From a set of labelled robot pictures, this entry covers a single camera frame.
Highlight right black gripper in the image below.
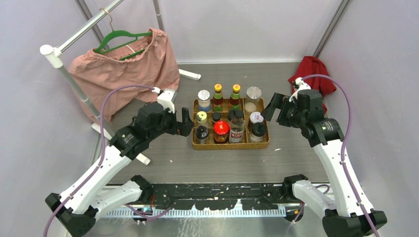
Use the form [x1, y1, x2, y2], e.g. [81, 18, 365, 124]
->
[260, 92, 306, 128]

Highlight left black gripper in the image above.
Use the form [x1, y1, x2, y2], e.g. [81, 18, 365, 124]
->
[148, 104, 194, 141]

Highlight dark lid small jar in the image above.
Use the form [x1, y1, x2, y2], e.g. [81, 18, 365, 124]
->
[195, 125, 209, 144]

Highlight pale yellow lid jar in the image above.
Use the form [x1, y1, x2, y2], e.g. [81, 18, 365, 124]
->
[196, 111, 209, 128]

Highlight silver lid tall glass jar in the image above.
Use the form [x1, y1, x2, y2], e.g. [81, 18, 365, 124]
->
[244, 86, 262, 115]

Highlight white lid sauce jar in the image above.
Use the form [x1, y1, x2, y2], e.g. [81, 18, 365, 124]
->
[249, 112, 264, 126]

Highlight small black cap bottle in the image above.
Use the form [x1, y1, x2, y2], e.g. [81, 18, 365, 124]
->
[211, 112, 221, 124]

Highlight red lid sauce jar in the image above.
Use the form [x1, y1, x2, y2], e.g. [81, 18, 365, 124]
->
[213, 120, 230, 144]

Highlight silver lid pepper jar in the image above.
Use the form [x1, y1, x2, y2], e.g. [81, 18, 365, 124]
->
[198, 90, 211, 112]

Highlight yellow cap sauce bottle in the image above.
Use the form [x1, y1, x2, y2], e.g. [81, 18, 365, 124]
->
[229, 84, 241, 110]
[212, 83, 224, 112]

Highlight woven divided tray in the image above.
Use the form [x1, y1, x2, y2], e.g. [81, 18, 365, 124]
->
[191, 98, 270, 150]

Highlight red cloth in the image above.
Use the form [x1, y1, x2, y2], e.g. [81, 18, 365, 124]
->
[288, 56, 336, 99]

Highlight black lid spice grinder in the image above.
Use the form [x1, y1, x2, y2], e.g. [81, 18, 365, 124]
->
[228, 109, 236, 122]

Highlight clear vinegar bottle red label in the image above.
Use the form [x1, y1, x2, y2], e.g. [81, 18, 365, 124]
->
[229, 109, 246, 143]

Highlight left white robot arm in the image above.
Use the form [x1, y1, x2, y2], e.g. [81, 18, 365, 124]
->
[45, 87, 194, 237]

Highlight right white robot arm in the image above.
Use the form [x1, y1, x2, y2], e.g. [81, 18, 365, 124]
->
[261, 77, 387, 237]

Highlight pink skirt garment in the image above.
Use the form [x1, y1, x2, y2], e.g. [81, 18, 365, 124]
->
[68, 28, 180, 121]

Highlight green clothes hanger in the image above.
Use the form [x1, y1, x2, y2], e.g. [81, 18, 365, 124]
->
[93, 8, 153, 55]

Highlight white garment rack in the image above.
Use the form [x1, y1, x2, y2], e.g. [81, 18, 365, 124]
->
[40, 0, 201, 165]

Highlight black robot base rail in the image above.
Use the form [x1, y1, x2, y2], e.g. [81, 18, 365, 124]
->
[119, 182, 317, 223]

